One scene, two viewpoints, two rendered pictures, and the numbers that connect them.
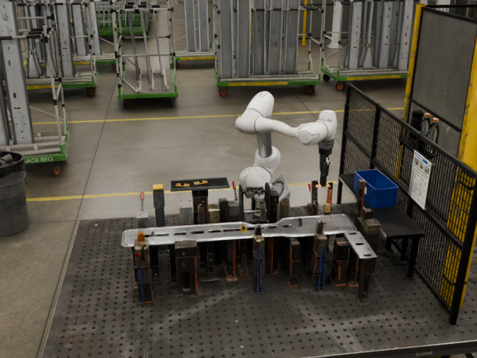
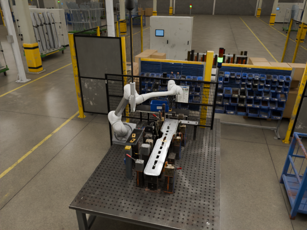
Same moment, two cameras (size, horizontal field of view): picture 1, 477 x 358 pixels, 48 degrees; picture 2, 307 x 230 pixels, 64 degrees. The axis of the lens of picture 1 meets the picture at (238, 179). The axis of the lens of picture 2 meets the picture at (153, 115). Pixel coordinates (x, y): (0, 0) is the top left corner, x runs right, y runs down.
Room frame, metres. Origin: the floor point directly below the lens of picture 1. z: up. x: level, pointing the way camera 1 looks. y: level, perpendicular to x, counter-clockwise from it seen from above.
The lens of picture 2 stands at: (1.87, 2.64, 2.78)
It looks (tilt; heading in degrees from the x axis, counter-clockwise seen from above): 26 degrees down; 292
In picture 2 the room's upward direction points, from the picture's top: straight up
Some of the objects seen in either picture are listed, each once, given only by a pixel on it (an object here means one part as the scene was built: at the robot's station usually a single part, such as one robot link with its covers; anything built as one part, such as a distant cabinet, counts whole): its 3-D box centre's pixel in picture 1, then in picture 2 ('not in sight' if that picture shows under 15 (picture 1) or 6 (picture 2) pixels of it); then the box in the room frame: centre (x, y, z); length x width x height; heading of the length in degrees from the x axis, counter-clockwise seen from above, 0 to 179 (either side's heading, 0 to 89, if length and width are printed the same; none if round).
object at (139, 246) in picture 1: (144, 271); (169, 178); (2.51, 0.52, 0.88); 0.15 x 0.11 x 0.36; 8
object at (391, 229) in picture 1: (376, 202); (162, 110); (3.11, -0.89, 1.02); 0.90 x 0.22 x 0.03; 8
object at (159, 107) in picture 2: (375, 187); (160, 106); (3.16, -0.89, 1.10); 0.30 x 0.17 x 0.13; 13
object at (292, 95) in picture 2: not in sight; (271, 89); (1.28, -3.77, 0.68); 1.20 x 0.80 x 1.35; 10
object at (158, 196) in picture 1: (160, 220); (128, 163); (3.04, 0.50, 0.92); 0.08 x 0.08 x 0.44; 8
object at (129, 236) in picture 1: (240, 230); (164, 141); (2.77, -0.01, 1.00); 1.38 x 0.22 x 0.02; 98
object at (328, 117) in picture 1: (326, 124); (172, 86); (2.84, -0.49, 1.63); 0.13 x 0.11 x 0.16; 141
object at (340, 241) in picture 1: (339, 262); not in sight; (2.67, -0.59, 0.84); 0.11 x 0.10 x 0.28; 8
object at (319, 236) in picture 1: (319, 261); (182, 135); (2.64, -0.46, 0.87); 0.12 x 0.09 x 0.35; 8
